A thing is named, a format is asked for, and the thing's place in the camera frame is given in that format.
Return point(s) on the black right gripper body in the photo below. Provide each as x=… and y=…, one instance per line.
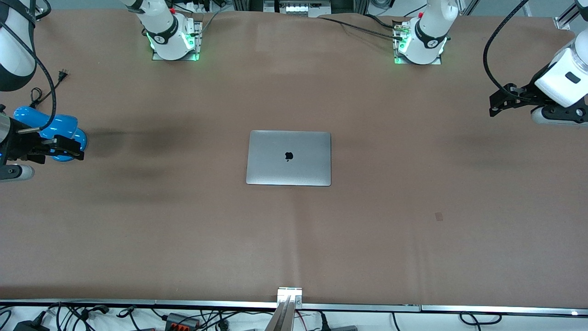
x=18, y=143

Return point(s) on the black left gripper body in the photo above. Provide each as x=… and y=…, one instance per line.
x=520, y=95

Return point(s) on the grey laptop computer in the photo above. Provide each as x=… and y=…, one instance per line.
x=275, y=161

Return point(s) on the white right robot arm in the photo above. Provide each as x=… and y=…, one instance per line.
x=165, y=32

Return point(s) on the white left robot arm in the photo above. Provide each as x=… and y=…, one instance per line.
x=429, y=37

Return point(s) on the blue desk lamp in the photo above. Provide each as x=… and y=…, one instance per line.
x=64, y=124

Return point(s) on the aluminium corner profile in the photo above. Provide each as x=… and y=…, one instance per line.
x=564, y=20

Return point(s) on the brown table cover mat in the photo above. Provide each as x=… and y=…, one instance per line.
x=413, y=184

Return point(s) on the black power adapter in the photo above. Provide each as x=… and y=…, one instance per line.
x=30, y=326

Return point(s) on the white power strip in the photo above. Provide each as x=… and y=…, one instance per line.
x=197, y=7

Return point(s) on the black box with orange connectors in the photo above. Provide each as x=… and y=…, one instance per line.
x=181, y=320

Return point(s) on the grey electrical device box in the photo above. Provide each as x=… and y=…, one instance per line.
x=298, y=8

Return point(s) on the aluminium profile beam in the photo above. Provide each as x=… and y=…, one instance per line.
x=281, y=319

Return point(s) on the black power plug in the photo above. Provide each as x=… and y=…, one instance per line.
x=324, y=324

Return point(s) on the slanted aluminium frame profile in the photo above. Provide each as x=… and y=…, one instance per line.
x=469, y=7

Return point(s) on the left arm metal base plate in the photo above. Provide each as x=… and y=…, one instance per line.
x=397, y=57

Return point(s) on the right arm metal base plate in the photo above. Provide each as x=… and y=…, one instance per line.
x=198, y=39

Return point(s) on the aluminium table edge rail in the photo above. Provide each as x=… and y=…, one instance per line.
x=505, y=310

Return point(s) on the silver metal bracket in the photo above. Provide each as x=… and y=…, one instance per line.
x=289, y=292

